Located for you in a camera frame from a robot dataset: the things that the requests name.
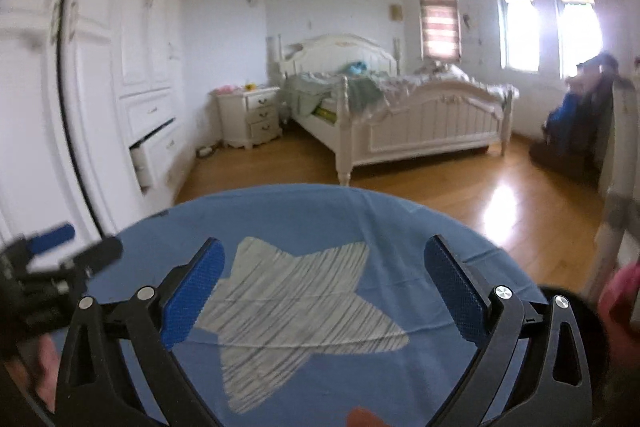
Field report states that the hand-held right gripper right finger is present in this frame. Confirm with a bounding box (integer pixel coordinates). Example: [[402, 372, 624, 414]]
[[424, 234, 596, 427]]

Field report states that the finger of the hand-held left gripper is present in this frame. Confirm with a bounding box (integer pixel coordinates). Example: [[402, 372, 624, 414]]
[[27, 223, 77, 255], [72, 237, 124, 275]]

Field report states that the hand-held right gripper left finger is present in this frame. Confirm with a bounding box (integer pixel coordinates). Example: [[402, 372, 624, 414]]
[[54, 237, 226, 427]]

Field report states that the person's left hand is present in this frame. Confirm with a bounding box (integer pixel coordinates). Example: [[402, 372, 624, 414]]
[[27, 334, 58, 410]]

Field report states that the person's right hand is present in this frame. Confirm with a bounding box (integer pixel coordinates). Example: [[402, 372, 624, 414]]
[[346, 408, 387, 427]]

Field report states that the white wardrobe drawer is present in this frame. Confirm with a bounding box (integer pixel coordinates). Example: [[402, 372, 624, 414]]
[[129, 119, 178, 192]]

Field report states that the round table, blue cloth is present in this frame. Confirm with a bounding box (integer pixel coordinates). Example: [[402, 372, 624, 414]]
[[85, 183, 551, 427]]

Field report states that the pink blurred object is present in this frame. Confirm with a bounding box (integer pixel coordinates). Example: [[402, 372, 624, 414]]
[[597, 264, 640, 365]]

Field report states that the white nightstand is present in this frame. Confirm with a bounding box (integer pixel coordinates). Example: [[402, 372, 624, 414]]
[[215, 86, 283, 151]]

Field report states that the pile of dark clothes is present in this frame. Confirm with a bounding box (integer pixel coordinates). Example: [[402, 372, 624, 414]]
[[530, 52, 621, 182]]

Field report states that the white pole rack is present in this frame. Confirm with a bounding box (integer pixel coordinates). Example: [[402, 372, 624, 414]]
[[585, 74, 640, 303]]

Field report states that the rumpled pale bedding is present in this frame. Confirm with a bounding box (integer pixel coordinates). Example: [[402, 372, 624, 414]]
[[285, 62, 521, 118]]

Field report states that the white wardrobe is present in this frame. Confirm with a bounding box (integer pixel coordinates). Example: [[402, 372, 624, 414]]
[[0, 0, 201, 258]]

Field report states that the window with striped blind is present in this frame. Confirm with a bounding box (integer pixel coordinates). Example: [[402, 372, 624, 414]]
[[417, 0, 462, 60]]

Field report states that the bright window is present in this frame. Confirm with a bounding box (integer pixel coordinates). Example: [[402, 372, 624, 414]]
[[550, 0, 603, 78], [496, 0, 542, 72]]

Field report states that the white bed frame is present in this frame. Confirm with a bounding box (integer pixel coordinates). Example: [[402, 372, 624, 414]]
[[270, 33, 521, 186]]

